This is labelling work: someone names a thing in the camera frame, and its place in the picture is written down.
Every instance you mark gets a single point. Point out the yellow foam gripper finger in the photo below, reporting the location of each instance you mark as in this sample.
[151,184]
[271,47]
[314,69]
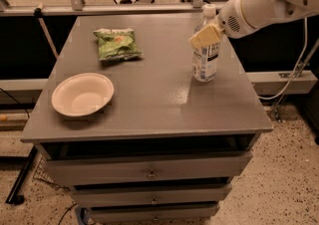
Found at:
[208,35]

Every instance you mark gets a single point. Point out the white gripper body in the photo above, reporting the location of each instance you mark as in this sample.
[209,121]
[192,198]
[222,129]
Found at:
[230,20]

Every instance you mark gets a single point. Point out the clear plastic water bottle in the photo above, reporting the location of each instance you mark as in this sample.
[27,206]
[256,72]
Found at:
[204,60]

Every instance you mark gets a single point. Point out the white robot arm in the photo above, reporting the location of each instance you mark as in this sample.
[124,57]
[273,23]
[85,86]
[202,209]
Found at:
[262,13]

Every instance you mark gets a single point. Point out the green snack bag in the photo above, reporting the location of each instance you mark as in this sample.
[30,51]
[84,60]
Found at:
[117,44]

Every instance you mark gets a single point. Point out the grey drawer cabinet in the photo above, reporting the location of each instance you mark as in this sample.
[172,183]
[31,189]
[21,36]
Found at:
[158,108]

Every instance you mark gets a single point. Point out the white paper bowl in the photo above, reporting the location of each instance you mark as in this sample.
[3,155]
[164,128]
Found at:
[82,94]

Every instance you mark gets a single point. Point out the middle grey drawer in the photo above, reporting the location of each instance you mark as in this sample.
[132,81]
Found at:
[151,195]

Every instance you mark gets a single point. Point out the grey drawer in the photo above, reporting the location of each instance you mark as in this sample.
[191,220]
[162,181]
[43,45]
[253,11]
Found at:
[147,168]
[151,195]
[155,213]

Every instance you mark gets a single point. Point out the top grey drawer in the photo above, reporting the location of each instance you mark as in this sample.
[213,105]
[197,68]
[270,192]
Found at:
[147,168]

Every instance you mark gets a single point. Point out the bottom grey drawer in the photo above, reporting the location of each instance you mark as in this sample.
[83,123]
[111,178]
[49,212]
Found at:
[155,213]

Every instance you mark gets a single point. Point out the black metal floor bar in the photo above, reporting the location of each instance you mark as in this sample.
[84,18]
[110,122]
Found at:
[14,198]

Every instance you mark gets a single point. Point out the wooden handled broom stick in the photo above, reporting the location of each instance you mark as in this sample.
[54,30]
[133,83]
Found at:
[38,14]

